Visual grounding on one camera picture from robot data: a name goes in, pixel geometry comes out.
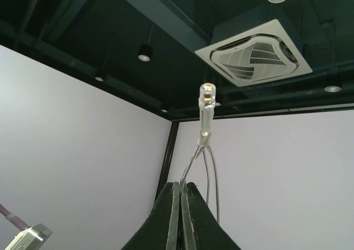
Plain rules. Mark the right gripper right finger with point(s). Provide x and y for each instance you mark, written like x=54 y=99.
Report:
x=198 y=227

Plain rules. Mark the white ceiling air conditioner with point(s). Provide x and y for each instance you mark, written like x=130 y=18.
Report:
x=262 y=54

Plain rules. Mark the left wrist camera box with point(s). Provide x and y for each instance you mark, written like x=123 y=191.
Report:
x=32 y=238

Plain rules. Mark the black pendant spotlight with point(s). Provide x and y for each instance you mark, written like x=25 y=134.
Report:
x=145 y=52

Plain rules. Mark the black frame post left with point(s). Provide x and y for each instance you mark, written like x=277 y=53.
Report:
x=164 y=173

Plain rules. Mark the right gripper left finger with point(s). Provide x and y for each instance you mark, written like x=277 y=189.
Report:
x=160 y=229

